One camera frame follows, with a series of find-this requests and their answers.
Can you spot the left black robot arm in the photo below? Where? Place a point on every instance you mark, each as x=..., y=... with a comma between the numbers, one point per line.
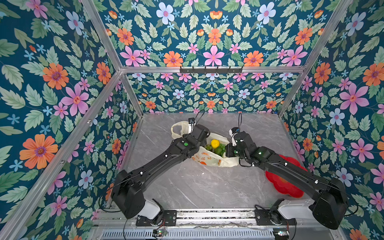
x=129, y=188

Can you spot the cream plastic bag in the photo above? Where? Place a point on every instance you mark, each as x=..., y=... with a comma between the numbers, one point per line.
x=203, y=156

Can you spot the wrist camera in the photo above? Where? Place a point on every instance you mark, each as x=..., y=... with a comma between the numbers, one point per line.
x=233, y=132
x=191, y=124

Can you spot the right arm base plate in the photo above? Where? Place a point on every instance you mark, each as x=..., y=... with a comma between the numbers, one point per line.
x=274, y=217

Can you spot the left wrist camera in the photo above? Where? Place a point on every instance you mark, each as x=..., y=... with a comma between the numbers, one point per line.
x=191, y=124

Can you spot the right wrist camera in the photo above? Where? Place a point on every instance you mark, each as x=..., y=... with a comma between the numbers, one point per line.
x=233, y=132

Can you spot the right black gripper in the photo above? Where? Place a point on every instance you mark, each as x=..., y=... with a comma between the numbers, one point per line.
x=228, y=148

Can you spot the black hook rail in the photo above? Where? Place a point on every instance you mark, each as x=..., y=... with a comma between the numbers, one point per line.
x=210, y=70

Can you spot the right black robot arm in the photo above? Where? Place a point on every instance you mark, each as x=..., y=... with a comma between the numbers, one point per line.
x=330, y=197

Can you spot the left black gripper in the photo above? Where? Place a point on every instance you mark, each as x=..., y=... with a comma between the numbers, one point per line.
x=204, y=140

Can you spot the red flower-shaped plate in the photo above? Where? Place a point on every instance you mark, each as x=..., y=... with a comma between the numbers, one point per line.
x=282, y=185

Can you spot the aluminium mounting rail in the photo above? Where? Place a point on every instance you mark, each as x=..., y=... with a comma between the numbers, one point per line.
x=210, y=224

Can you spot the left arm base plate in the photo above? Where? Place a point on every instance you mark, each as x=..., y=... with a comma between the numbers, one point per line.
x=165, y=218

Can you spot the yellow fake lemon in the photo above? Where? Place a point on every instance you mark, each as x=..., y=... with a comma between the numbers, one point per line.
x=215, y=143

